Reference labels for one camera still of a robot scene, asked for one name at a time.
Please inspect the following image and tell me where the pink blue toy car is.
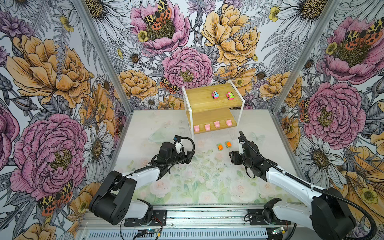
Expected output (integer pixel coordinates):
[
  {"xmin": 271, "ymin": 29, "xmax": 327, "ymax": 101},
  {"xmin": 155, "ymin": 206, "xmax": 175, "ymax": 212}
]
[{"xmin": 212, "ymin": 91, "xmax": 219, "ymax": 99}]

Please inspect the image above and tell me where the aluminium frame rail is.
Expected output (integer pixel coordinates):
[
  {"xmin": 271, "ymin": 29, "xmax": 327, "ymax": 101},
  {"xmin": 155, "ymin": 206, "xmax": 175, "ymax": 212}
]
[{"xmin": 77, "ymin": 205, "xmax": 337, "ymax": 230}]

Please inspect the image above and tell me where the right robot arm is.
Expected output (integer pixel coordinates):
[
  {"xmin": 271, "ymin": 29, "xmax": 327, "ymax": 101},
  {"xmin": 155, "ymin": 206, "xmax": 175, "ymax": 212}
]
[{"xmin": 229, "ymin": 132, "xmax": 357, "ymax": 240}]

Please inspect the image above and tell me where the wooden two-tier shelf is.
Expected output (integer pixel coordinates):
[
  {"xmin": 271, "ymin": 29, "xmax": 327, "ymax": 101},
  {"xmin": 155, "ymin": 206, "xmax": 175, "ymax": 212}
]
[{"xmin": 182, "ymin": 80, "xmax": 245, "ymax": 137}]

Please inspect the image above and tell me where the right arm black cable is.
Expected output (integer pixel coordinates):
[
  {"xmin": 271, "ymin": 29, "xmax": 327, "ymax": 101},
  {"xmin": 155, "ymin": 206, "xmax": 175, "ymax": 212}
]
[{"xmin": 239, "ymin": 131, "xmax": 377, "ymax": 240}]

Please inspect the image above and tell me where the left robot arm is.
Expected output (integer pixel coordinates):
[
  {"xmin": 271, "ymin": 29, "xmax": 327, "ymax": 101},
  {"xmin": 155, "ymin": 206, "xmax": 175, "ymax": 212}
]
[{"xmin": 88, "ymin": 135, "xmax": 196, "ymax": 226}]

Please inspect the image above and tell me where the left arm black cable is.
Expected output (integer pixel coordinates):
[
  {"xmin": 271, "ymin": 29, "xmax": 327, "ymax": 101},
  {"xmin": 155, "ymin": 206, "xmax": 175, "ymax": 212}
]
[{"xmin": 128, "ymin": 136, "xmax": 196, "ymax": 176}]

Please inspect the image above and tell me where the pink green toy car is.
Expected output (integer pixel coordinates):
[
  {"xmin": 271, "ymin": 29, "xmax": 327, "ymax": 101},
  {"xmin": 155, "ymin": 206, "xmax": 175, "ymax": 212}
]
[{"xmin": 227, "ymin": 92, "xmax": 235, "ymax": 101}]

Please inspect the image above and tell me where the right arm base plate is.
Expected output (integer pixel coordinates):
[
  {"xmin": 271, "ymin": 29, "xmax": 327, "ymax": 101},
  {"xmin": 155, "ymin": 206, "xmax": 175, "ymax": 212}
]
[{"xmin": 244, "ymin": 209, "xmax": 291, "ymax": 226}]

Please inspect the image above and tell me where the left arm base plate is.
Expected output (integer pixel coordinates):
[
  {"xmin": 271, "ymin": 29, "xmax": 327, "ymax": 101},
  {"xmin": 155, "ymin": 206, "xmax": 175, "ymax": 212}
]
[{"xmin": 124, "ymin": 210, "xmax": 168, "ymax": 227}]

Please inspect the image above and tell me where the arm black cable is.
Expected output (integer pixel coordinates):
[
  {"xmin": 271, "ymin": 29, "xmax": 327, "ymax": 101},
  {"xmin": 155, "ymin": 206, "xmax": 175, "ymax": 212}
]
[
  {"xmin": 128, "ymin": 136, "xmax": 196, "ymax": 176},
  {"xmin": 239, "ymin": 131, "xmax": 377, "ymax": 240}
]

